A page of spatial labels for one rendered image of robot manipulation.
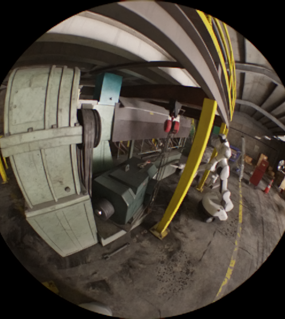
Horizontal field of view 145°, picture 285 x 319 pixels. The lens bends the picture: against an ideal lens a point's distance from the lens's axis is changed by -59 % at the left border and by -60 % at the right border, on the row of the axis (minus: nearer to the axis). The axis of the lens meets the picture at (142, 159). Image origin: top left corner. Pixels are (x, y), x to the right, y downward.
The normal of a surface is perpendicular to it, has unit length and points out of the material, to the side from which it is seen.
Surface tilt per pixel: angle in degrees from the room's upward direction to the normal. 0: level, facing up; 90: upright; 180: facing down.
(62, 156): 90
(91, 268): 0
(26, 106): 80
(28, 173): 90
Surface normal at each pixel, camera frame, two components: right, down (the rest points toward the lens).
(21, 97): 0.71, 0.25
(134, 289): 0.18, -0.89
